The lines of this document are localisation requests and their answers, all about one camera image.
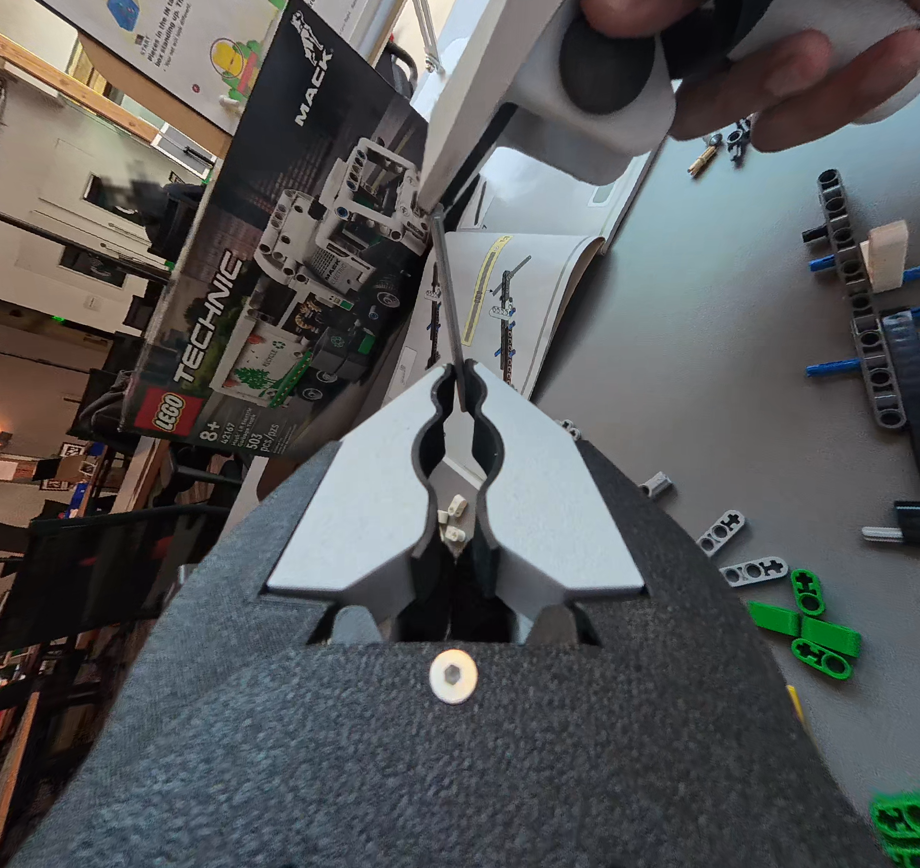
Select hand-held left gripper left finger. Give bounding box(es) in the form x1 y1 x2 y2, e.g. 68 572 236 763
266 365 461 628

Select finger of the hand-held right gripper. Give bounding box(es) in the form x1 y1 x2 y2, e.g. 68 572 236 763
417 0 577 212

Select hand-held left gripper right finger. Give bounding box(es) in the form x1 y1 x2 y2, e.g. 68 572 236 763
466 361 648 625

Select thin grey lego axle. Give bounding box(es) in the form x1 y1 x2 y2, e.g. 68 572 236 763
430 208 467 411

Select tan lego pin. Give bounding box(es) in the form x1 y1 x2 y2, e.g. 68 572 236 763
687 133 724 179

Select short grey lego beam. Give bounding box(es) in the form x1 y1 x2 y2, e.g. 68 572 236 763
695 510 747 558
720 557 790 589

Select short green lego beam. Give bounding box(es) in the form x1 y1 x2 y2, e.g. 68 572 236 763
790 637 854 681
790 569 828 618

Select black lego set box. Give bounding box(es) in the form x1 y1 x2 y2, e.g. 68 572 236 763
117 0 448 461

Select green lego panel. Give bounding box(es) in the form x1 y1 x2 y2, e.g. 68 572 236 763
747 600 863 658

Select grey lego beam assembly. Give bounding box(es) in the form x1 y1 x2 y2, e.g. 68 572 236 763
801 168 920 431

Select dark blue lego panel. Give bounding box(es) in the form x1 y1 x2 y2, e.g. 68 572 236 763
880 308 920 454

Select green lego piece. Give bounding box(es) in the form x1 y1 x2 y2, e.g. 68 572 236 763
868 791 920 863

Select person's right hand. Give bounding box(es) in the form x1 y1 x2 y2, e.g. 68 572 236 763
579 0 920 155

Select white booklet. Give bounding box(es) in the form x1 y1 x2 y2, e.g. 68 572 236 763
457 144 664 254

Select open instruction booklet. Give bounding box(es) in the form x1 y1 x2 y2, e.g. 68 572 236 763
399 230 609 400

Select printed instruction poster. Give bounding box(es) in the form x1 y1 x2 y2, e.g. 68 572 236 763
0 0 407 137

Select black piece with grey axle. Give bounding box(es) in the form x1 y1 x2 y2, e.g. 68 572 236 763
861 500 920 547

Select wooden shelf board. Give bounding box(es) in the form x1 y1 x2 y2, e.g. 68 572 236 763
0 33 232 159

